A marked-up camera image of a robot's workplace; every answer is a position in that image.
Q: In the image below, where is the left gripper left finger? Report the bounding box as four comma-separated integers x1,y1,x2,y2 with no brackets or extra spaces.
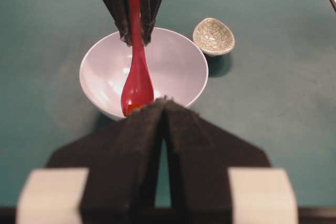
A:
46,99,164,223

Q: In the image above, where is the white round bowl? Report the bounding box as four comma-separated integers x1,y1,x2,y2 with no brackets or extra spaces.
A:
79,27,208,120

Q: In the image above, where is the small crackle-glaze spoon rest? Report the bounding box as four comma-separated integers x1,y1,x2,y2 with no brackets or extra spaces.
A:
192,17,235,57

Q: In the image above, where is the pink plastic spoon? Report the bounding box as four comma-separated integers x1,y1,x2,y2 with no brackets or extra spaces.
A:
121,0,154,116

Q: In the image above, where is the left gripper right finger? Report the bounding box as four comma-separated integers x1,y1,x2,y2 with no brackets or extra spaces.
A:
163,101,271,223

